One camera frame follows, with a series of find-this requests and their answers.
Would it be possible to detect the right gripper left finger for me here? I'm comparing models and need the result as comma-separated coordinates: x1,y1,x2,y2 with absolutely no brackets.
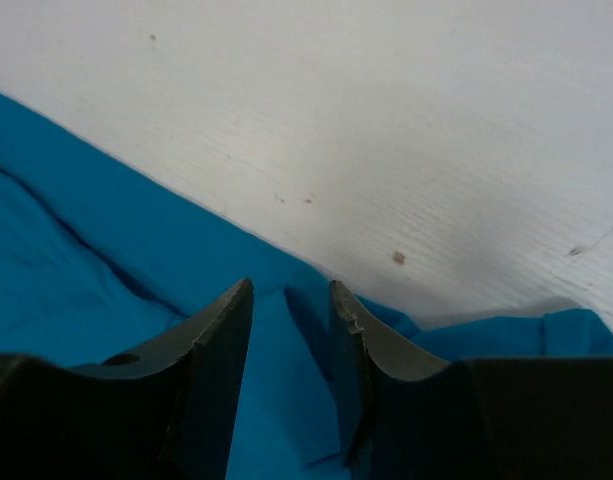
0,279,253,479

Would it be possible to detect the blue t shirt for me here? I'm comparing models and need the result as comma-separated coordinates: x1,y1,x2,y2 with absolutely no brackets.
0,94,613,479

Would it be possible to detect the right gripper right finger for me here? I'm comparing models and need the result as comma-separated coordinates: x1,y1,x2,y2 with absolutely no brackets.
330,281,613,479

